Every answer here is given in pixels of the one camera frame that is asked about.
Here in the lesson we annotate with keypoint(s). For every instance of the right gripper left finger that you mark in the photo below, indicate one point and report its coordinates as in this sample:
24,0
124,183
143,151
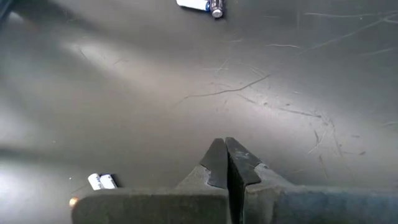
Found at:
155,208

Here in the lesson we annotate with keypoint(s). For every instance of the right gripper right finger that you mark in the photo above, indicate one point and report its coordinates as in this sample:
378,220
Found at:
311,208

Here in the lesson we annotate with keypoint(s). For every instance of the white battery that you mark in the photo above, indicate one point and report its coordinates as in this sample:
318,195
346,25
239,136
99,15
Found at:
192,3
94,182
108,181

